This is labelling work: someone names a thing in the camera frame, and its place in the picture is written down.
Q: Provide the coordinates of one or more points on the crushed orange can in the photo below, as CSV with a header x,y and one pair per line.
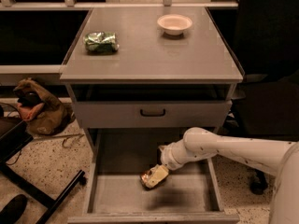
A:
x,y
150,179

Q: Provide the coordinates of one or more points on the open grey middle drawer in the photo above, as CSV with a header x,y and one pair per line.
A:
x,y
115,194

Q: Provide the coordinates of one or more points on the closed grey top drawer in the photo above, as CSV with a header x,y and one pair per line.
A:
x,y
126,114

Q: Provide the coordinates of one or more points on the black shoe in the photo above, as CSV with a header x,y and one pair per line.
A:
x,y
13,211

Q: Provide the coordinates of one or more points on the black chair base left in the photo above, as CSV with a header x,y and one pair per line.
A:
x,y
50,163

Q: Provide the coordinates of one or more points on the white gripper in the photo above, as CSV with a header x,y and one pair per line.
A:
x,y
167,158

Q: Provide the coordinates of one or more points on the white bowl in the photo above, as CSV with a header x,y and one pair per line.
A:
x,y
174,24

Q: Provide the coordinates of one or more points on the grey drawer cabinet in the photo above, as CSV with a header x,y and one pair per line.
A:
x,y
150,65

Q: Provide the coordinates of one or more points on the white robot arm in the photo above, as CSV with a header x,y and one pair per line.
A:
x,y
277,158

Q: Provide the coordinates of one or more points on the brown bag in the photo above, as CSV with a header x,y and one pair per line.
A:
x,y
47,118

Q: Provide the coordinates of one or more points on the black drawer handle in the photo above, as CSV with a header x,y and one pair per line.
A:
x,y
152,114

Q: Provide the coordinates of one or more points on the black office chair right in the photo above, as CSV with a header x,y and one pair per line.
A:
x,y
266,43

